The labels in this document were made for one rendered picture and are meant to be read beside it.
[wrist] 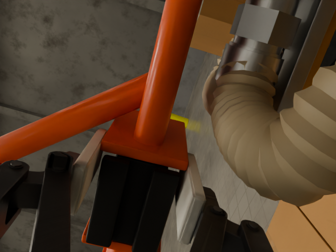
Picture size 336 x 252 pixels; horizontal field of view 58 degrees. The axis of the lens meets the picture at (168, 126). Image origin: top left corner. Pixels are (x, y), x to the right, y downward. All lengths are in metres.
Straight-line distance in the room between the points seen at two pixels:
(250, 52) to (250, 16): 0.02
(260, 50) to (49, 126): 0.16
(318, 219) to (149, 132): 0.82
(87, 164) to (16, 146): 0.10
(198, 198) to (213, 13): 1.74
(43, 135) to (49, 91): 11.00
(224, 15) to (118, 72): 8.44
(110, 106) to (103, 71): 10.07
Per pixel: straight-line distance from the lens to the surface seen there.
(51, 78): 11.02
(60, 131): 0.24
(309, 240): 1.00
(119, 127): 0.22
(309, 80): 0.29
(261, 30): 0.21
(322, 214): 0.97
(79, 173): 0.16
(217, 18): 1.87
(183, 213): 0.18
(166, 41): 0.19
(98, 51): 10.14
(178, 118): 8.72
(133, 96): 0.22
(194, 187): 0.17
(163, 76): 0.19
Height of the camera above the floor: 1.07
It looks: 4 degrees down
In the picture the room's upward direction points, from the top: 74 degrees counter-clockwise
